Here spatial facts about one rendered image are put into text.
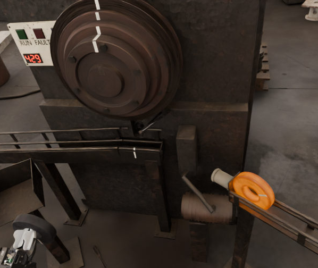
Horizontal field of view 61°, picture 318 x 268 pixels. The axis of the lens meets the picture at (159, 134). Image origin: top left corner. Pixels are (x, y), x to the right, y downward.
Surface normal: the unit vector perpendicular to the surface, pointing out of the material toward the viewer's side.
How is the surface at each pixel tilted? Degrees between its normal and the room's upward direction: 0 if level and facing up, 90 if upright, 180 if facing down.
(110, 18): 90
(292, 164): 0
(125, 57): 90
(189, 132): 0
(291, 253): 0
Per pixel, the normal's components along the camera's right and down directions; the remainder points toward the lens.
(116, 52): -0.20, 0.67
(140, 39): 0.47, -0.13
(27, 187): -0.20, -0.71
